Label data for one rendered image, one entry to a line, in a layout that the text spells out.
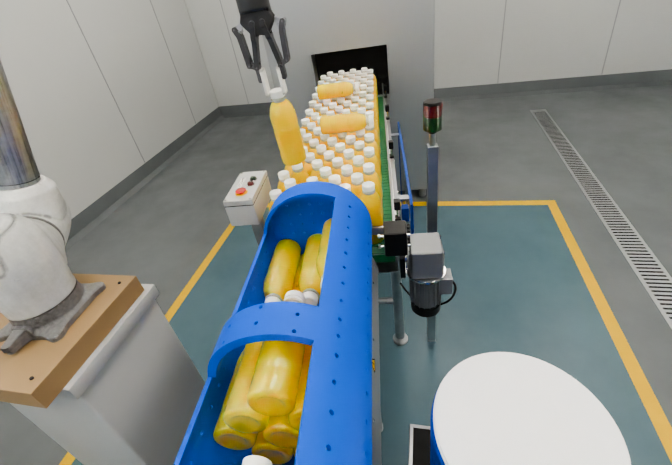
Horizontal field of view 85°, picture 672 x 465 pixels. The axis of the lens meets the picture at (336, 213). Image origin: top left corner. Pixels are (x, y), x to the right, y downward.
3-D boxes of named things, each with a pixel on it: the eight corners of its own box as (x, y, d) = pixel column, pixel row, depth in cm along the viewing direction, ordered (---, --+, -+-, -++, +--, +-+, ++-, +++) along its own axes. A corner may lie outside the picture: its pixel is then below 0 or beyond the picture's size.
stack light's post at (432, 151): (427, 341, 191) (427, 147, 130) (426, 335, 194) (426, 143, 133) (435, 341, 190) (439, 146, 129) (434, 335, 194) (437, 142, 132)
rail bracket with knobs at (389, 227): (379, 260, 115) (377, 235, 109) (379, 246, 121) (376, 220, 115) (411, 259, 113) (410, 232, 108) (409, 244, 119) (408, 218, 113)
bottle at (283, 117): (290, 167, 105) (273, 104, 94) (278, 160, 110) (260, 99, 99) (310, 157, 108) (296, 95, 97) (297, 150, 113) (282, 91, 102)
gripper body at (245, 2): (227, -4, 81) (240, 41, 87) (263, -12, 80) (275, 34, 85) (237, -7, 88) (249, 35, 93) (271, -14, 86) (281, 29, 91)
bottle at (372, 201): (368, 246, 120) (363, 198, 110) (360, 234, 126) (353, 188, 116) (387, 239, 122) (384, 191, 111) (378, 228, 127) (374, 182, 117)
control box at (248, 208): (231, 226, 124) (222, 201, 118) (247, 195, 141) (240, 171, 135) (259, 224, 123) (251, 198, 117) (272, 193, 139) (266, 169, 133)
